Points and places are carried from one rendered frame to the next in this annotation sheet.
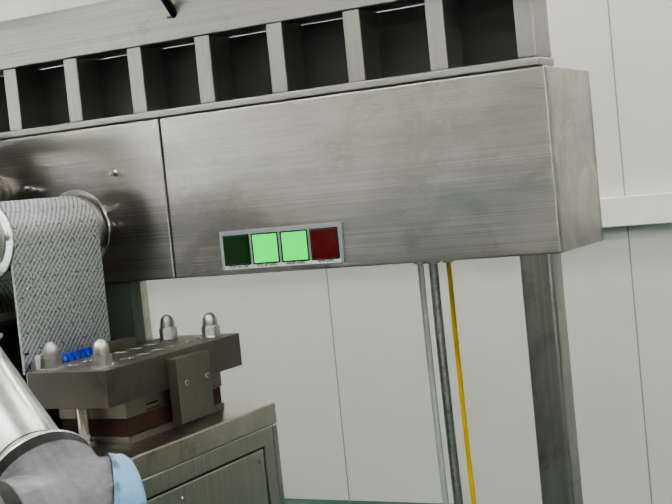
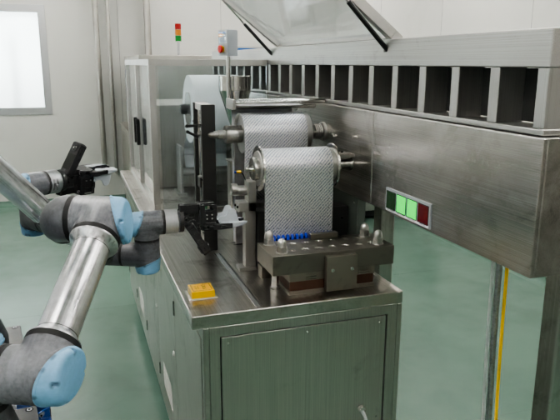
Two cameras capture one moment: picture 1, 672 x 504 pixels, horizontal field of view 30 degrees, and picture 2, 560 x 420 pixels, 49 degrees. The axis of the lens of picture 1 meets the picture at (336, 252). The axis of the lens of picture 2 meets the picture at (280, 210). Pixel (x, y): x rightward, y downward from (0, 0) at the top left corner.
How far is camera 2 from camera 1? 114 cm
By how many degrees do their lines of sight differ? 44
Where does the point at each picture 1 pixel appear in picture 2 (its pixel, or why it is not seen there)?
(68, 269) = (306, 189)
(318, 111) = (432, 130)
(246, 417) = (372, 297)
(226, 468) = (349, 322)
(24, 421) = (52, 315)
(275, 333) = not seen: outside the picture
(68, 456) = (39, 344)
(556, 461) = (542, 403)
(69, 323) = (302, 217)
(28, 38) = (339, 50)
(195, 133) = (385, 125)
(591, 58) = not seen: outside the picture
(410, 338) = not seen: outside the picture
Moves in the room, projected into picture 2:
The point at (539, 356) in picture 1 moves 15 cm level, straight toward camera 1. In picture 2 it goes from (545, 332) to (510, 348)
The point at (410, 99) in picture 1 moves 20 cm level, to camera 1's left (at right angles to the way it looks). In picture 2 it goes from (472, 137) to (400, 131)
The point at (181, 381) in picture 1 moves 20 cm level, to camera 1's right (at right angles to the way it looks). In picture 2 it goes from (329, 269) to (385, 286)
